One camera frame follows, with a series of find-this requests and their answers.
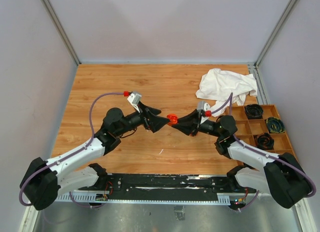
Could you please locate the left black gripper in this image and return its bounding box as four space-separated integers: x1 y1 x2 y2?
116 101 171 136

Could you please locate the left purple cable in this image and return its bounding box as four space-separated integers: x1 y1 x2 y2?
19 91 130 222

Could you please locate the white crumpled cloth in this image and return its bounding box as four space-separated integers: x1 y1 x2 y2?
195 68 258 117

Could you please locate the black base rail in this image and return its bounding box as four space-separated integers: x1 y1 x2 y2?
77 173 253 200

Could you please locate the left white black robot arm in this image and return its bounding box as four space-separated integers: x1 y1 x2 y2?
18 102 170 211

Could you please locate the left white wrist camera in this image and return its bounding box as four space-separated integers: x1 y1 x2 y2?
127 91 141 112

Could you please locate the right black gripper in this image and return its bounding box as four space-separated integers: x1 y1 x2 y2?
172 109 223 138

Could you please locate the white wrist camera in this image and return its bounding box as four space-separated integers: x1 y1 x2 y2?
127 91 141 112
197 101 212 117

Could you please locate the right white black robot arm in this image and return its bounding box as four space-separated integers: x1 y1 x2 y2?
169 110 317 209

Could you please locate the black coiled cable top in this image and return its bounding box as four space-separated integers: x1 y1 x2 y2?
244 104 265 119

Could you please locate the black coiled cable middle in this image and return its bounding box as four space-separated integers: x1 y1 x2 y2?
253 132 275 151

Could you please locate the wooden compartment tray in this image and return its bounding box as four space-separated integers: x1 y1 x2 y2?
224 105 296 156

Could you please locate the blue yellow coiled cable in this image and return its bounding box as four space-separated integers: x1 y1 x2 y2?
264 116 286 134

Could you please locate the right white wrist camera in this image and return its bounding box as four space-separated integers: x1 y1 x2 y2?
197 101 212 117

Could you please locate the black coiled cable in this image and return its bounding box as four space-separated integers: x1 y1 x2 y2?
253 132 275 151
244 104 265 119

